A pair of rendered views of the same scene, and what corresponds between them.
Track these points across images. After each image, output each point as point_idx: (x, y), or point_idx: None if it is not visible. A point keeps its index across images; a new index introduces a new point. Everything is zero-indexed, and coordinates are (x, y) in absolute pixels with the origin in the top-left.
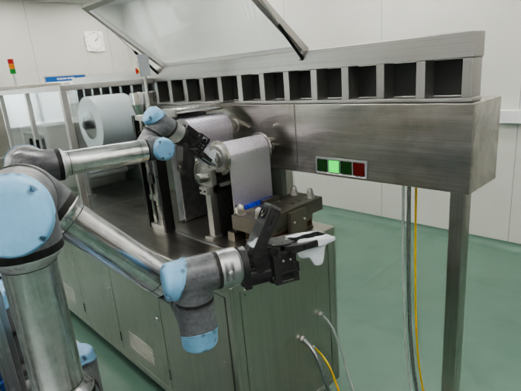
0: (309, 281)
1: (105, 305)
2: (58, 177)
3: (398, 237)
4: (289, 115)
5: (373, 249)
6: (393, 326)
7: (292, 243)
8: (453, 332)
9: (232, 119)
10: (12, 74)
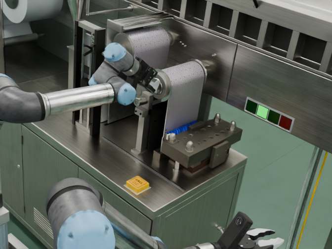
0: (217, 203)
1: (10, 178)
2: (38, 120)
3: (282, 131)
4: (229, 52)
5: (257, 141)
6: (267, 228)
7: (255, 245)
8: None
9: (169, 32)
10: None
